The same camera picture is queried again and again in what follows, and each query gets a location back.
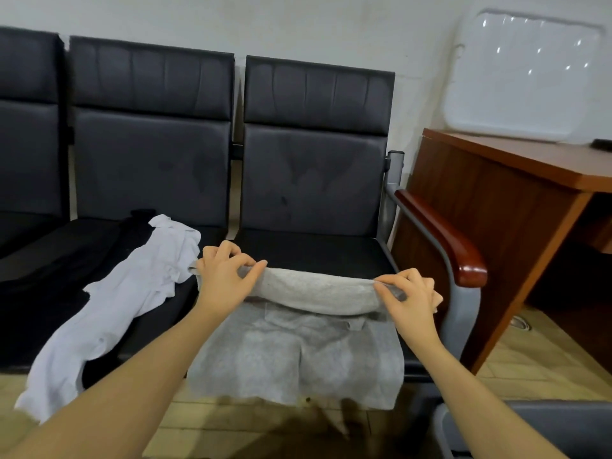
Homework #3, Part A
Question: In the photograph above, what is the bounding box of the grey plastic storage bin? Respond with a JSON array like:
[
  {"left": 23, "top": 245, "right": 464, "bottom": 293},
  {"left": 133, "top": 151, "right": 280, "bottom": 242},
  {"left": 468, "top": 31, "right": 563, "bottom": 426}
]
[{"left": 427, "top": 397, "right": 612, "bottom": 459}]

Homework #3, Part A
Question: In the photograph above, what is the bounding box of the grey t-shirt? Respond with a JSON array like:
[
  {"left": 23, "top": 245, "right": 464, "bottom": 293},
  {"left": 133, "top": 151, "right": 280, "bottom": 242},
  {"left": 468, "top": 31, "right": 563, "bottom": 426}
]
[{"left": 186, "top": 265, "right": 409, "bottom": 412}]

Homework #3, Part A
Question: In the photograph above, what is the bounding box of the pile of clothes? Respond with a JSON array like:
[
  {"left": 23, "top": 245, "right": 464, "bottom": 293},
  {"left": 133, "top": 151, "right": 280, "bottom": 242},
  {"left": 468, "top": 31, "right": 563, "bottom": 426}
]
[{"left": 0, "top": 208, "right": 204, "bottom": 425}]

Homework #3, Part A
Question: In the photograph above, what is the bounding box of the person's left hand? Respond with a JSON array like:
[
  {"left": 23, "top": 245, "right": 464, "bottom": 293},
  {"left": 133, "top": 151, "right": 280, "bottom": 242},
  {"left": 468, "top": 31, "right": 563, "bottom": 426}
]
[{"left": 190, "top": 238, "right": 270, "bottom": 323}]

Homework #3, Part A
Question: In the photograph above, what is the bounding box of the brown wooden bench armrest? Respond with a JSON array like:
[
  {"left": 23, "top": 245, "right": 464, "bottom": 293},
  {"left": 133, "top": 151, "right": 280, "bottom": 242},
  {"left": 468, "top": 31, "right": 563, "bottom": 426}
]
[{"left": 394, "top": 188, "right": 490, "bottom": 289}]

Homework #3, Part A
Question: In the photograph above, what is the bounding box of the black leather bench seat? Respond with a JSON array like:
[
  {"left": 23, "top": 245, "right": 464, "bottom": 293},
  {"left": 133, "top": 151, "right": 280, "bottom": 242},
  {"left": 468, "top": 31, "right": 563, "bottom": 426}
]
[
  {"left": 232, "top": 54, "right": 434, "bottom": 384},
  {"left": 0, "top": 24, "right": 71, "bottom": 261},
  {"left": 0, "top": 34, "right": 238, "bottom": 375}
]

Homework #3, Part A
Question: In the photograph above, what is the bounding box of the person's right forearm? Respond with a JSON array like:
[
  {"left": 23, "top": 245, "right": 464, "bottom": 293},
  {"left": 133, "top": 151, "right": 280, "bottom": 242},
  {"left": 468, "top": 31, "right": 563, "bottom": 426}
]
[{"left": 406, "top": 334, "right": 570, "bottom": 459}]

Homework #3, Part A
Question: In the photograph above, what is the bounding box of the white plastic tray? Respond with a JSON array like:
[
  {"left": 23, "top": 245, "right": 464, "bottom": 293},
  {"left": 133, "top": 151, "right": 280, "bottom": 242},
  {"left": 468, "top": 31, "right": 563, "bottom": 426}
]
[{"left": 441, "top": 7, "right": 606, "bottom": 145}]

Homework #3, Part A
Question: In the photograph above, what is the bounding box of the person's left forearm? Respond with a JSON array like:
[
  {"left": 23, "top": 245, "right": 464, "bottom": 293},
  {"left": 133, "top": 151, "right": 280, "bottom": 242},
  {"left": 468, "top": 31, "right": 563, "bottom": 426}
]
[{"left": 4, "top": 305, "right": 231, "bottom": 459}]

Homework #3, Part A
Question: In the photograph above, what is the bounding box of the brown wooden desk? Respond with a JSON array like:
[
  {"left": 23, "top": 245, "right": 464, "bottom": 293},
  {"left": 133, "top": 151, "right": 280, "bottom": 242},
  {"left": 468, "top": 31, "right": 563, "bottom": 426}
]
[{"left": 391, "top": 127, "right": 612, "bottom": 375}]

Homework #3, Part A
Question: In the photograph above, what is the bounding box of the person's right hand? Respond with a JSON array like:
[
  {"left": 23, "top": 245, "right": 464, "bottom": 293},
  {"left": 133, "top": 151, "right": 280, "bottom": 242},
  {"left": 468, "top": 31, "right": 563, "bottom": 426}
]
[{"left": 372, "top": 266, "right": 446, "bottom": 350}]

